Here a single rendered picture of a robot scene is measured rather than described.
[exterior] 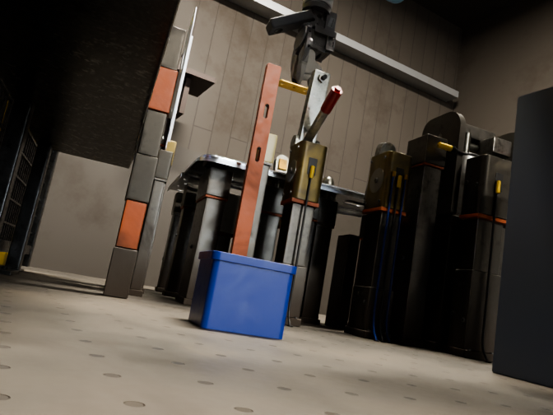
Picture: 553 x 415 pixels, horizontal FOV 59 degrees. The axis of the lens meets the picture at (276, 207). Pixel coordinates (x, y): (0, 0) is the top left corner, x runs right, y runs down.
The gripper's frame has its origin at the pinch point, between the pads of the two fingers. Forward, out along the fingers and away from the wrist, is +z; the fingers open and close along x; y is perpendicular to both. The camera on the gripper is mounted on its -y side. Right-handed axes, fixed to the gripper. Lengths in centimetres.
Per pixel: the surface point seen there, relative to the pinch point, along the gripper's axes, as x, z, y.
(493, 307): -33, 46, 35
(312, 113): -16.3, 13.3, -0.3
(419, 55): 252, -183, 194
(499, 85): 211, -157, 250
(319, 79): -18.0, 6.6, -0.7
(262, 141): -16.3, 22.0, -9.5
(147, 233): -4, 43, -26
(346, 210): 8.8, 25.9, 23.6
